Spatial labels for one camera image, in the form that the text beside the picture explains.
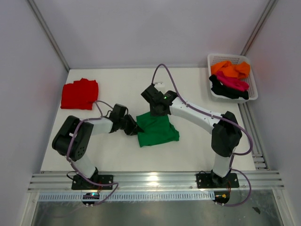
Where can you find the black t shirt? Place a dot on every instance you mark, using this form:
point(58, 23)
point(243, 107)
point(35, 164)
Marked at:
point(225, 91)

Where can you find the black controller board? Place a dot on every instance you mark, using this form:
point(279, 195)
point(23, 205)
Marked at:
point(221, 197)
point(89, 199)

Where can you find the pink t shirt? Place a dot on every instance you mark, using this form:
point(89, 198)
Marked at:
point(232, 83)

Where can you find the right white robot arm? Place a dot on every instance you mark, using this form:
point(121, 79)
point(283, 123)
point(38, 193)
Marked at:
point(225, 135)

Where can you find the right corner frame post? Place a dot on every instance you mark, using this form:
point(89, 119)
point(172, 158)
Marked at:
point(268, 9)

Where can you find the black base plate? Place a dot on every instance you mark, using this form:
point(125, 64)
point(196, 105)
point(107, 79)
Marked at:
point(79, 183)
point(210, 180)

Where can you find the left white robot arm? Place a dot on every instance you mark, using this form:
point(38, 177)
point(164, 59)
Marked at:
point(73, 137)

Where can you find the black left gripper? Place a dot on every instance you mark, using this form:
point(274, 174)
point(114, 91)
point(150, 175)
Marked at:
point(133, 126)

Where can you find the orange t shirt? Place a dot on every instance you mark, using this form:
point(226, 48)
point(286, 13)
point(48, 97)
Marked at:
point(239, 71)

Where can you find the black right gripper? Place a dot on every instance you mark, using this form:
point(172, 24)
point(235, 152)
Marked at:
point(154, 113)

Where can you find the corner frame post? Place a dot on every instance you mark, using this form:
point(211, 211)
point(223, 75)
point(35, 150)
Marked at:
point(43, 24)
point(268, 9)

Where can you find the folded red t shirt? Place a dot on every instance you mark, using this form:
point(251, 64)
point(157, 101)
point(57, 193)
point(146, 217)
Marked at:
point(80, 94)

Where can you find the aluminium front rail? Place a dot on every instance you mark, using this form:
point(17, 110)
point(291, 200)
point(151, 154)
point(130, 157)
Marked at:
point(155, 181)

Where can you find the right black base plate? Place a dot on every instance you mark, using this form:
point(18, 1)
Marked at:
point(210, 180)

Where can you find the green t shirt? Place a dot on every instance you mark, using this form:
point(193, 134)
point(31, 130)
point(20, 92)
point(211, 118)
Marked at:
point(157, 130)

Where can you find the left corner frame post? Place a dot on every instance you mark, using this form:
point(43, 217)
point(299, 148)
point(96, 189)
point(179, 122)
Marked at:
point(43, 24)

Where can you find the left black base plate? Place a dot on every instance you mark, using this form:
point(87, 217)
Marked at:
point(79, 183)

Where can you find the right black controller board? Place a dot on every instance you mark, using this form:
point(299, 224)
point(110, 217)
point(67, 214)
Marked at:
point(221, 197)

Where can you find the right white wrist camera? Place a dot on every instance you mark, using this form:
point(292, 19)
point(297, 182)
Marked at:
point(160, 86)

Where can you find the left black controller board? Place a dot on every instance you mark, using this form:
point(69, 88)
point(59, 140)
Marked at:
point(89, 199)

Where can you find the white slotted cable duct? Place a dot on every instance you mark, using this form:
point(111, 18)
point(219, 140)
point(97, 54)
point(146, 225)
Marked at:
point(131, 196)

